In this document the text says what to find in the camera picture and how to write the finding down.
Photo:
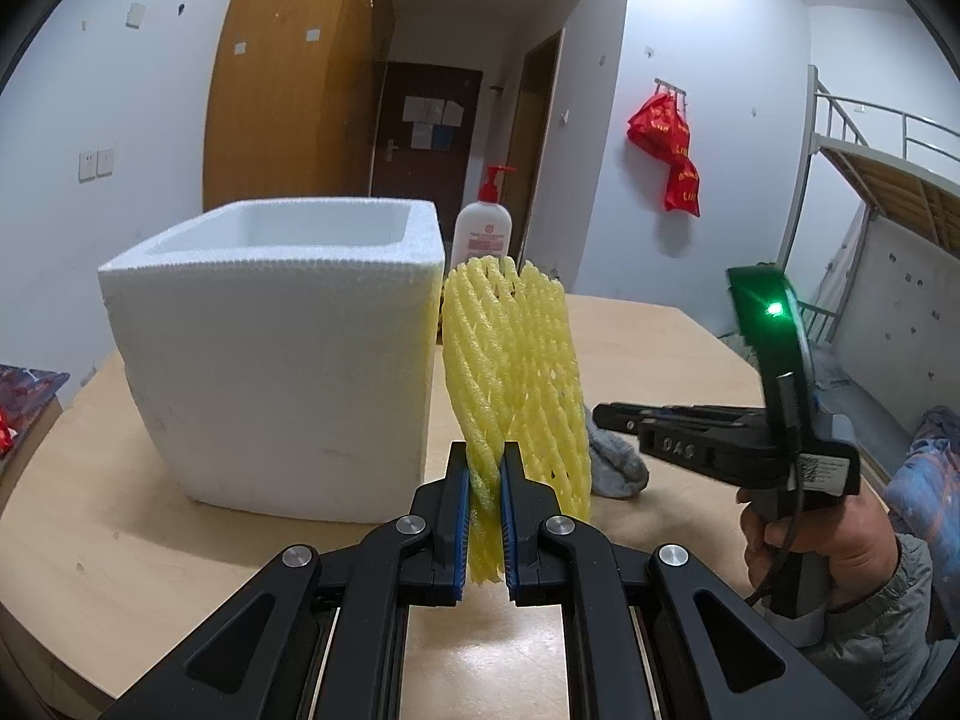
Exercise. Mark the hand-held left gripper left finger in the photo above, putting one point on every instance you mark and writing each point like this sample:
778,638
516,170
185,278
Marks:
463,540

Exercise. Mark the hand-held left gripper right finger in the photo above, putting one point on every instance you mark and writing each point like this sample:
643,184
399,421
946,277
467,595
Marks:
510,540

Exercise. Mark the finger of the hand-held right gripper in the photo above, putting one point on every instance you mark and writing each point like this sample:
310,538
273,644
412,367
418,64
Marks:
622,416

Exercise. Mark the grey sock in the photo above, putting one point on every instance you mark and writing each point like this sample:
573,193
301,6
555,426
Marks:
619,465

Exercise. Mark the yellow foam fruit net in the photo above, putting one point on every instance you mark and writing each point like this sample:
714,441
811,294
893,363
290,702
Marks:
517,360

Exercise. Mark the white foam box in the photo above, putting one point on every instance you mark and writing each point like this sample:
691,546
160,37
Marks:
277,360

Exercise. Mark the person's right forearm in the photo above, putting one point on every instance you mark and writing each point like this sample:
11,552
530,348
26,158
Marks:
877,652

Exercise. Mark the person's right hand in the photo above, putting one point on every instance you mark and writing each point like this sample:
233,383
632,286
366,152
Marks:
847,540

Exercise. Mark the white dotted curtain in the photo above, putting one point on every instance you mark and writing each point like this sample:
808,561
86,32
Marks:
900,330

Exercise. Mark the patterned blue bedding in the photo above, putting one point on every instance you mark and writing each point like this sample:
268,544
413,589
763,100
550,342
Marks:
934,480

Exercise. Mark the metal bunk bed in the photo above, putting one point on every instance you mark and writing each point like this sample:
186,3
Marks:
892,180

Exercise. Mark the white lotion pump bottle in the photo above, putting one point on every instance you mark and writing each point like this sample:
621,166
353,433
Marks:
484,229

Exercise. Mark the red plastic bags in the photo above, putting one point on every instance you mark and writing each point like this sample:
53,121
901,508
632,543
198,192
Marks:
667,142

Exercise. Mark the light wooden side door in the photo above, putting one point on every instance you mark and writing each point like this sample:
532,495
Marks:
536,165

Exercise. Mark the dark brown door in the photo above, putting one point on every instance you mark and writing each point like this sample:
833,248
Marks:
420,172

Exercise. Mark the blue papers on door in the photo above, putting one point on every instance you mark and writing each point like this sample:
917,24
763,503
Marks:
433,136

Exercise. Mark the white papers on door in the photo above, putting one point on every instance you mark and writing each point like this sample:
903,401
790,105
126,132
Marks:
431,110

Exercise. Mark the printed blanket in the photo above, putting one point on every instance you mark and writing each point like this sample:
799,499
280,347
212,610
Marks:
30,390

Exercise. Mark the wooden wardrobe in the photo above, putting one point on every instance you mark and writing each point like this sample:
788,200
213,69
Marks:
285,90

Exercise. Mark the metal wall hook rack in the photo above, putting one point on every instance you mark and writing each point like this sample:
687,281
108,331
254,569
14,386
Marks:
671,88

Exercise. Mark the white wall socket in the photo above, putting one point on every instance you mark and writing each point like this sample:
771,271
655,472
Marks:
88,166
106,162

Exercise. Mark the white wall switch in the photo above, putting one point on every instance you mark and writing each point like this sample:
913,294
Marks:
136,15

